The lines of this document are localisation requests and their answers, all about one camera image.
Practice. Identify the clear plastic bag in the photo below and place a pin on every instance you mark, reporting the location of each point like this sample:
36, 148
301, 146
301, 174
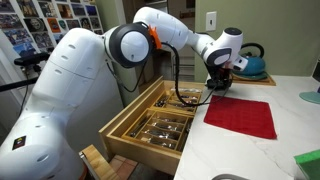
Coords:
186, 90

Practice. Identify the wooden kitchen drawer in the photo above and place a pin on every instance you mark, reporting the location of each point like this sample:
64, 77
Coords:
140, 152

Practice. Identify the wall photo collage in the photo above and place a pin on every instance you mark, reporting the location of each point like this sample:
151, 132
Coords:
40, 23

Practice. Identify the pale teal round dish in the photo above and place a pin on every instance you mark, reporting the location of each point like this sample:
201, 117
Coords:
311, 97

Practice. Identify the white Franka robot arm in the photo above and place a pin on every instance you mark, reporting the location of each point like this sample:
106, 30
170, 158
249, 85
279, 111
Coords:
76, 83

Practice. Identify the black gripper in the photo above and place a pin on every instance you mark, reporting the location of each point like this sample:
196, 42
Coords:
220, 74

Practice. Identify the teal kettle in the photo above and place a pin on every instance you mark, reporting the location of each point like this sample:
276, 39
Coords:
255, 65

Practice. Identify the bamboo cutlery organizer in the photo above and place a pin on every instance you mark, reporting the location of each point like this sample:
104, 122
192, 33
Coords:
171, 96
148, 115

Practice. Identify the white light switch plate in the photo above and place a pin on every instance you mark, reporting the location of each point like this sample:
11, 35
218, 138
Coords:
210, 20

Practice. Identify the black camera on stand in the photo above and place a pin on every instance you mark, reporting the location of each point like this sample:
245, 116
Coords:
30, 60

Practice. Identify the green sponge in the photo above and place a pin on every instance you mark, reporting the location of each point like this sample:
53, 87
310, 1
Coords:
308, 164

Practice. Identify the red towel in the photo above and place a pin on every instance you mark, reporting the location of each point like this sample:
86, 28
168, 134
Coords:
240, 116

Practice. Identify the wooden trivet board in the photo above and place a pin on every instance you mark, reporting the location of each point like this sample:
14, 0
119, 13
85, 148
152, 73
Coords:
266, 81

